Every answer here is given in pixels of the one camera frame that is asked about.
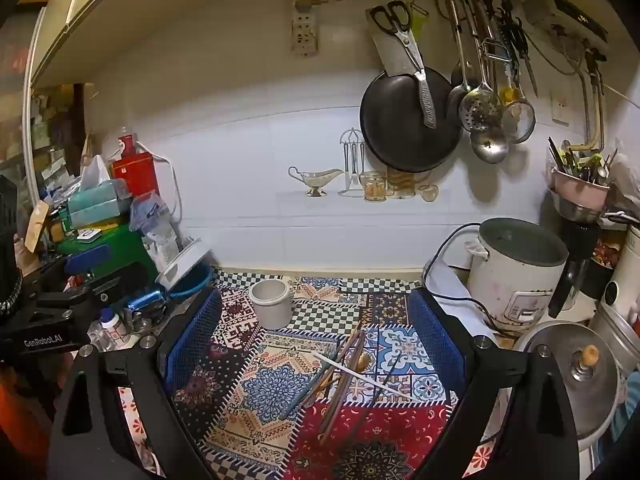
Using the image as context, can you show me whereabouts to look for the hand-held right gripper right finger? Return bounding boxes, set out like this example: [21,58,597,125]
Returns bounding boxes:
[405,287,593,480]

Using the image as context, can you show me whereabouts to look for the steel ladle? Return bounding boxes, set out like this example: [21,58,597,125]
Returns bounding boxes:
[467,0,511,164]

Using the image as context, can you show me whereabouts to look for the person's left forearm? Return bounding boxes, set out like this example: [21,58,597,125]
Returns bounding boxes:
[0,362,56,466]

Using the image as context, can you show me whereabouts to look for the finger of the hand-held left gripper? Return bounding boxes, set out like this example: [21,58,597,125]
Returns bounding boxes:
[37,262,166,323]
[22,244,112,292]

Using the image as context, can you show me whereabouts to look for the steel pressure cooker lid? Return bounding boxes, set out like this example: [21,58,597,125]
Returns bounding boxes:
[512,322,623,453]

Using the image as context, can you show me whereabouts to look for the black-handled kitchen scissors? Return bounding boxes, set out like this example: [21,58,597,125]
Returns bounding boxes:
[369,0,441,129]

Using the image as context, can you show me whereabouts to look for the white cord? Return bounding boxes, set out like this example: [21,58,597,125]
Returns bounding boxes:
[107,140,183,226]

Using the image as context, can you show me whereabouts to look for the blue chopstick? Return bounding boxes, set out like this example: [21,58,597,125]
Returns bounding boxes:
[277,355,351,421]

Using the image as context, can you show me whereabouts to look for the steel serving spoon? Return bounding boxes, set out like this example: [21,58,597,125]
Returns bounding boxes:
[442,0,476,121]

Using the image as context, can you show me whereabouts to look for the white rice cooker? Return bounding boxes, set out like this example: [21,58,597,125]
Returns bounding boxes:
[467,217,571,333]

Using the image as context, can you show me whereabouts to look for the steel pot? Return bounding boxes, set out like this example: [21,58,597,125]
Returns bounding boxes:
[587,280,640,376]

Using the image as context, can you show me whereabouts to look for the black frying pan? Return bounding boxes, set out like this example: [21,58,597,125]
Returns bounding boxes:
[359,67,463,173]

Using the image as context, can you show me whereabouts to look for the green box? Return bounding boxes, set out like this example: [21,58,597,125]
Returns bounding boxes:
[57,222,158,286]

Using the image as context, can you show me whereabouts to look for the wooden spoon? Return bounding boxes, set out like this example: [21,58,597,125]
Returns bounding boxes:
[320,350,374,397]

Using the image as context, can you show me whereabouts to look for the bundle of cutlery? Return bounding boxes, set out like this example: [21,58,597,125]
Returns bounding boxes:
[547,135,621,186]

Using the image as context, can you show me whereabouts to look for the gravy boat wall decal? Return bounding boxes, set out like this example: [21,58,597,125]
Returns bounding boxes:
[288,166,345,197]

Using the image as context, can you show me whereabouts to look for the beige overhead cabinet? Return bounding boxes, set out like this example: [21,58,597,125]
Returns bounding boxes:
[22,0,391,91]

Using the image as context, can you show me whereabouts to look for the pink utensil holder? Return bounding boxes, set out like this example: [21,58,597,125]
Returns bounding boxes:
[550,165,612,213]

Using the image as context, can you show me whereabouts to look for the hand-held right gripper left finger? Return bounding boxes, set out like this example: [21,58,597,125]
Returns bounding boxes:
[47,286,223,480]

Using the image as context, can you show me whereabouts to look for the brown paper packet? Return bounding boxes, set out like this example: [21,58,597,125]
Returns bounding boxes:
[24,202,51,253]

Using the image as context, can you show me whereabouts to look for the cluttered shelf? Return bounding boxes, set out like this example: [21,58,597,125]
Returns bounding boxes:
[27,82,96,196]

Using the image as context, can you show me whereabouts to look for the white wall socket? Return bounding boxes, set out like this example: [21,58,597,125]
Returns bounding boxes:
[291,12,319,57]

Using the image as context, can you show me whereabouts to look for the red box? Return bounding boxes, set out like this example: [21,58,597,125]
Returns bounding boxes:
[111,152,161,198]

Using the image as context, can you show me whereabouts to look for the yellow gas hose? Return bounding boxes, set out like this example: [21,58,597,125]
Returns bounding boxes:
[582,50,607,152]

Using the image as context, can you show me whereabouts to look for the black power cable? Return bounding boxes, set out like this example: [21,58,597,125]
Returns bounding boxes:
[422,222,501,333]

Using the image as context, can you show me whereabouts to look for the white plastic container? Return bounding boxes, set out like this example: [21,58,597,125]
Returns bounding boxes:
[607,222,640,311]

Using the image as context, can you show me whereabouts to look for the black jug appliance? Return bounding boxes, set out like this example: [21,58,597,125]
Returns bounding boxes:
[547,195,603,318]

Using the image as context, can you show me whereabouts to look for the patterned table mat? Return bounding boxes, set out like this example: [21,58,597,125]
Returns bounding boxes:
[115,267,506,480]

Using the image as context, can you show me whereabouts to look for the black-handled knife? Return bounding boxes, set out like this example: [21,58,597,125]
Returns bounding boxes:
[500,0,540,97]

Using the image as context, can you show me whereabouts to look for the blue-printed plastic bag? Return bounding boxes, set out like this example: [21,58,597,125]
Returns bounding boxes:
[129,192,181,271]

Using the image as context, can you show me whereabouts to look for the white cloth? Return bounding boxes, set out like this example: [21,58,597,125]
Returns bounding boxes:
[422,255,501,342]

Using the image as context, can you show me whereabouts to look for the white chopstick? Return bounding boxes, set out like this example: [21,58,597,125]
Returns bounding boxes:
[313,352,418,403]

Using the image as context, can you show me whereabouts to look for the light wooden chopstick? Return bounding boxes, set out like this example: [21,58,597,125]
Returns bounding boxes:
[319,330,362,443]
[326,331,367,436]

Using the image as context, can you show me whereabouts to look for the steel slotted spoon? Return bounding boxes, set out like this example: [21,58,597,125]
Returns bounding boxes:
[457,0,503,134]

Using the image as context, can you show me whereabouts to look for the steel cleaver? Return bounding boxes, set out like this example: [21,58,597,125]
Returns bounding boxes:
[372,30,426,79]

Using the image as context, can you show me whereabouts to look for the white ceramic cup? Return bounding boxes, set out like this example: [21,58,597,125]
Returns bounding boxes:
[248,278,293,331]

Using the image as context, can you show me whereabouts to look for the mesh strainer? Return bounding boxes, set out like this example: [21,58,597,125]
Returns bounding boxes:
[500,35,537,145]

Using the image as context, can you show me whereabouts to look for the blue bowl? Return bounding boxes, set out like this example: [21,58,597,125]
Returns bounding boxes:
[167,262,216,299]

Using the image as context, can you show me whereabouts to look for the white wall-mounted control box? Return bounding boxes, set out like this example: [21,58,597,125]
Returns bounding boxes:
[522,0,611,43]

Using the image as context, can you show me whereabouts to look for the yellow-green peeler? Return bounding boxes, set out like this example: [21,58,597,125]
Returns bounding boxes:
[410,0,431,36]

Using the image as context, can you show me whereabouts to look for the small white bottle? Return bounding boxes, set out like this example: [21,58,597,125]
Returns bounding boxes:
[97,307,128,346]

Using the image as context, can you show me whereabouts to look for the clear plastic bag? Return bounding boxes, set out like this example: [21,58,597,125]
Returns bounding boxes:
[605,152,640,216]

